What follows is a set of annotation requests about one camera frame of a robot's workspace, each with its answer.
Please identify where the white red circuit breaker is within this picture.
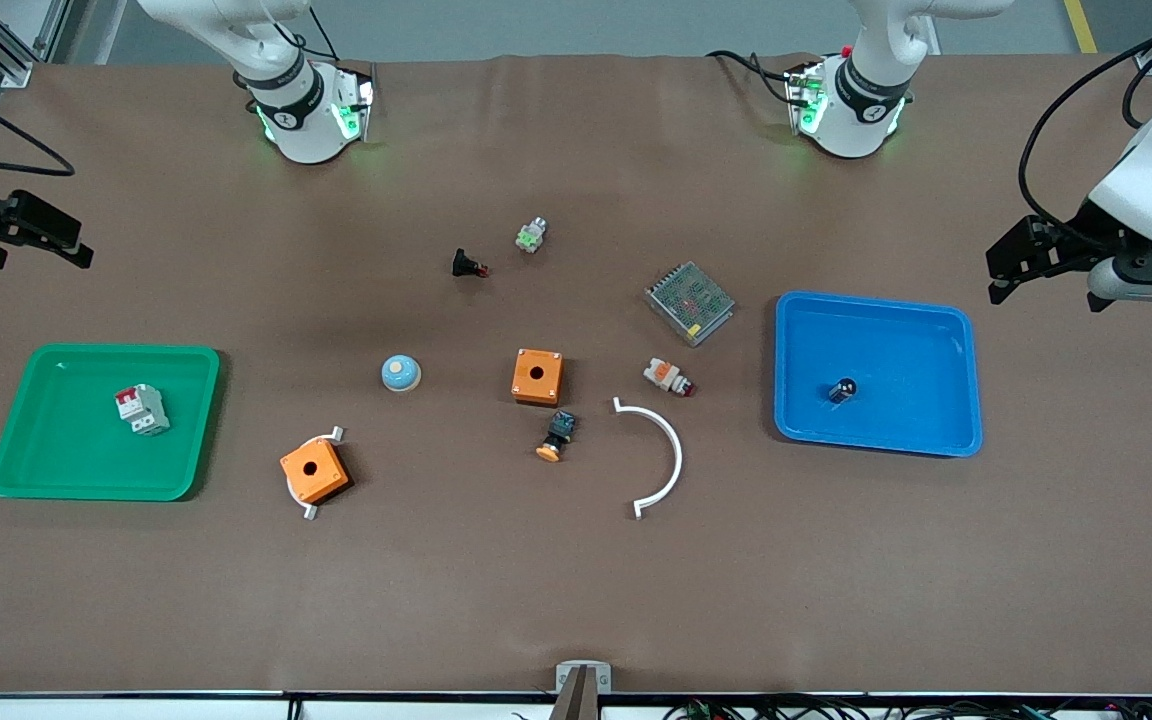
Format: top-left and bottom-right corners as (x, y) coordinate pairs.
(114, 384), (171, 437)

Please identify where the blue plastic tray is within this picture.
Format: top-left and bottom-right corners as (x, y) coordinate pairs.
(774, 291), (984, 459)

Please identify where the green plastic tray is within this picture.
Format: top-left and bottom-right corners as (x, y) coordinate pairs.
(0, 343), (222, 502)

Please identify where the metal mesh power supply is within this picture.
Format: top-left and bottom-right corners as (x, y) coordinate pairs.
(644, 261), (737, 348)

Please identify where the orange box with brackets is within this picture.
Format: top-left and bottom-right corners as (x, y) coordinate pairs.
(286, 425), (347, 522)

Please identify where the orange button box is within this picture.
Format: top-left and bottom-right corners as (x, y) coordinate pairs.
(280, 438), (351, 505)
(511, 348), (566, 407)

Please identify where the black yellow push button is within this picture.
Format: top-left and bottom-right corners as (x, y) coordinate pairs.
(536, 410), (579, 463)

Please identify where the brown table mat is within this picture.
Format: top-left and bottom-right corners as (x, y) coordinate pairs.
(0, 55), (1152, 697)

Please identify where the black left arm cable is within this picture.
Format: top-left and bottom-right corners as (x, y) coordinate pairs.
(1018, 25), (1152, 229)

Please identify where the black base cable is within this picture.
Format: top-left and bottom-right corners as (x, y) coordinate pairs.
(706, 50), (802, 106)

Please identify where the white red push switch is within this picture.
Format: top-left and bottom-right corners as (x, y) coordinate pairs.
(643, 358), (697, 399)

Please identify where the large white arc bracket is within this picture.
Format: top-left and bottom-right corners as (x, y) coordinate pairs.
(612, 396), (684, 521)

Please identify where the grey metal bracket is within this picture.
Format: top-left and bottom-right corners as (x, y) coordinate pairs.
(555, 660), (613, 694)

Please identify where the brown tapered post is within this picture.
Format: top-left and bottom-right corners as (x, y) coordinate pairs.
(548, 668), (603, 720)

